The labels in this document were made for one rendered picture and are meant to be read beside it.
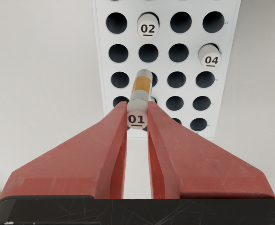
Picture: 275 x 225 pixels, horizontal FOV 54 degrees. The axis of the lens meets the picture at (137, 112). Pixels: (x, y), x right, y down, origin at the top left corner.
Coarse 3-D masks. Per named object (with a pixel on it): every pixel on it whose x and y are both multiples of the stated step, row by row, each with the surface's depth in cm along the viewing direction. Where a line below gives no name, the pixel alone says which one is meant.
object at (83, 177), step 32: (96, 128) 9; (32, 160) 6; (64, 160) 6; (96, 160) 6; (32, 192) 5; (64, 192) 5; (96, 192) 5; (0, 224) 5; (32, 224) 5; (64, 224) 5; (96, 224) 5; (128, 224) 5; (160, 224) 5; (192, 224) 5; (224, 224) 5; (256, 224) 5
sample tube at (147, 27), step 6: (144, 12) 16; (150, 12) 16; (144, 18) 15; (150, 18) 15; (138, 24) 15; (144, 24) 15; (150, 24) 15; (156, 24) 15; (138, 30) 15; (144, 30) 15; (150, 30) 15; (156, 30) 15; (144, 36) 15; (150, 36) 15
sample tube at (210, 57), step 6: (204, 48) 16; (210, 48) 16; (216, 48) 16; (198, 54) 17; (204, 54) 16; (210, 54) 16; (216, 54) 16; (204, 60) 16; (210, 60) 16; (216, 60) 16; (204, 66) 16; (210, 66) 16; (216, 66) 16
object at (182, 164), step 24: (168, 120) 9; (168, 144) 7; (192, 144) 7; (168, 168) 6; (192, 168) 6; (216, 168) 6; (240, 168) 6; (168, 192) 7; (192, 192) 5; (216, 192) 5; (240, 192) 5; (264, 192) 5
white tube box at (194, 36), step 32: (96, 0) 15; (128, 0) 15; (160, 0) 15; (192, 0) 15; (224, 0) 15; (96, 32) 16; (128, 32) 16; (160, 32) 16; (192, 32) 16; (224, 32) 16; (128, 64) 17; (160, 64) 17; (192, 64) 17; (224, 64) 17; (128, 96) 19; (160, 96) 19; (192, 96) 19; (128, 128) 21; (192, 128) 21
